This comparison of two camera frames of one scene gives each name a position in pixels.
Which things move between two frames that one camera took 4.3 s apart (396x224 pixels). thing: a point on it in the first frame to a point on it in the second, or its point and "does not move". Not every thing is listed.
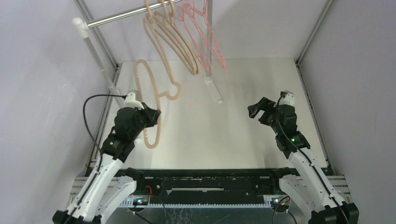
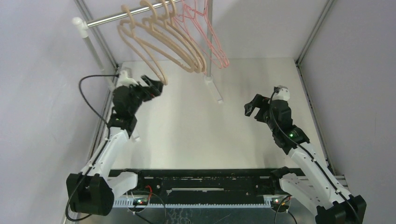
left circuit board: [141, 201] does not move
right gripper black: [265, 112] does not move
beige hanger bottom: [173, 93] to [129, 33]
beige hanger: [152, 36] to [150, 29]
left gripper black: [151, 114] to [156, 87]
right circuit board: [281, 207] does not move
